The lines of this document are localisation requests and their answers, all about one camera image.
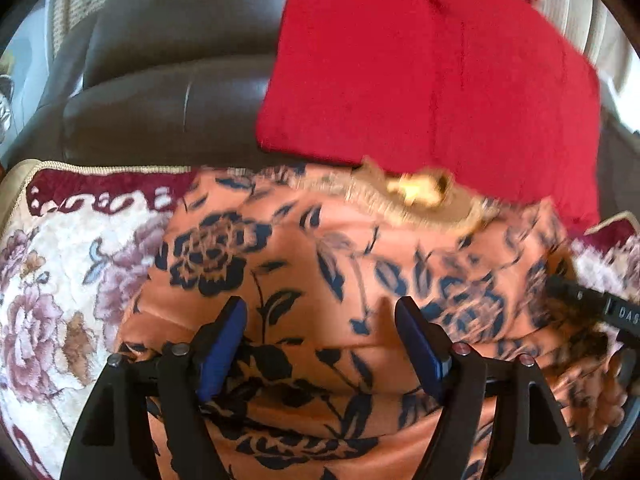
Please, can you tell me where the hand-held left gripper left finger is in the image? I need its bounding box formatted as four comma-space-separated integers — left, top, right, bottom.
60, 296, 248, 480

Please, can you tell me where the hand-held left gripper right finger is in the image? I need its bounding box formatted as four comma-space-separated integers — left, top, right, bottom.
395, 296, 583, 480

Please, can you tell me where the brown leather sofa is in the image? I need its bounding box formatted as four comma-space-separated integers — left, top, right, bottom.
10, 0, 301, 171

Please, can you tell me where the red cloth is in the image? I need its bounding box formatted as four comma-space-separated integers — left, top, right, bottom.
255, 0, 603, 231

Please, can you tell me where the orange floral garment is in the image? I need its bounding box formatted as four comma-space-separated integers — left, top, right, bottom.
115, 160, 640, 480

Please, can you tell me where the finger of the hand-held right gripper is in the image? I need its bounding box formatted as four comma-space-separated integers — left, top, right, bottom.
592, 345, 640, 467
545, 275, 610, 320

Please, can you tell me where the floral plush blanket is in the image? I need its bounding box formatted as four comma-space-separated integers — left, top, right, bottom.
0, 160, 640, 480

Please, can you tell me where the patterned ceramic vase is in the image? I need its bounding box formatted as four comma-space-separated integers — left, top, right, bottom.
0, 72, 16, 141

